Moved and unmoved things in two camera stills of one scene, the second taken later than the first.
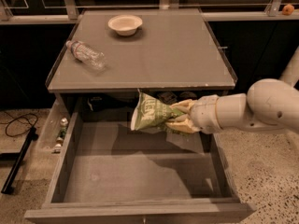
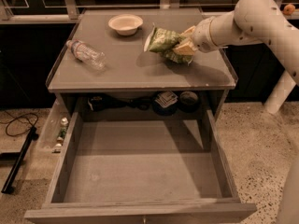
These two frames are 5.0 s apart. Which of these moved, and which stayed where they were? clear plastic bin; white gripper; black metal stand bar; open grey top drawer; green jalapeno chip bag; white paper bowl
Moved: white gripper; green jalapeno chip bag
Stayed: white paper bowl; open grey top drawer; clear plastic bin; black metal stand bar
